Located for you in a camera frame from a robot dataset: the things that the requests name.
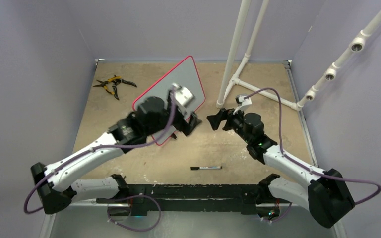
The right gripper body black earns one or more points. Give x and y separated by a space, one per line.
234 121

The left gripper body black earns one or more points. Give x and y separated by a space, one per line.
178 117

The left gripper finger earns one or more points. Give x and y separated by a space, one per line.
194 122
185 128

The black whiteboard marker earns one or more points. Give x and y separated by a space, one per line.
195 168

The whiteboard with red frame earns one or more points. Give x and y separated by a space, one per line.
185 80

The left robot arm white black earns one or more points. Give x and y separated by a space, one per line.
57 185

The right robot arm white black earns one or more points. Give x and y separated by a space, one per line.
323 193

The yellow black pliers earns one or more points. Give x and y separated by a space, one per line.
110 85

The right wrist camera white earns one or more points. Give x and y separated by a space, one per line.
243 101

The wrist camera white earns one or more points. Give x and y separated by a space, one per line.
182 95
243 101

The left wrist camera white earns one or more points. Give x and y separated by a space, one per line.
182 95

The white pvc pipe frame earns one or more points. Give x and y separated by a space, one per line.
267 35

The aluminium table frame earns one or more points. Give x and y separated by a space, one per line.
155 166

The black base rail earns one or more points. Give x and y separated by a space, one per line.
247 199

